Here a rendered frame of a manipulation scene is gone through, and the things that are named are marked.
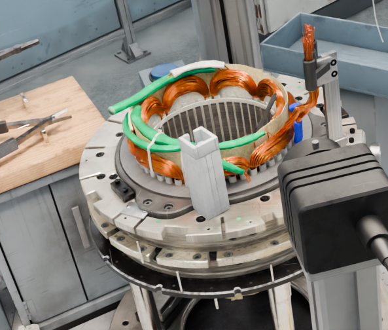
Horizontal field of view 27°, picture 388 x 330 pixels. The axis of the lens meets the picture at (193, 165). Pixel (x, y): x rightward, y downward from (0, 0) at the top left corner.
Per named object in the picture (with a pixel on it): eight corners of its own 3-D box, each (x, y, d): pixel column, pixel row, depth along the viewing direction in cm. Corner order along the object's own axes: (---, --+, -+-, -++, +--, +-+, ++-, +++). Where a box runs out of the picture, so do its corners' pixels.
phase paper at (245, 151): (218, 188, 85) (211, 153, 83) (211, 181, 87) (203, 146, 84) (281, 156, 88) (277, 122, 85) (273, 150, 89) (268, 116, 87)
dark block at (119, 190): (122, 183, 90) (120, 174, 90) (135, 198, 88) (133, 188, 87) (111, 188, 90) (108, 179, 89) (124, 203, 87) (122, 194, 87)
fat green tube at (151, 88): (114, 124, 92) (110, 109, 91) (100, 110, 95) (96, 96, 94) (225, 75, 97) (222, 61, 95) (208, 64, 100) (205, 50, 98)
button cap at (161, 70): (181, 76, 120) (180, 70, 120) (155, 83, 120) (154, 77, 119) (175, 64, 124) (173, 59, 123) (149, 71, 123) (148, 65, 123)
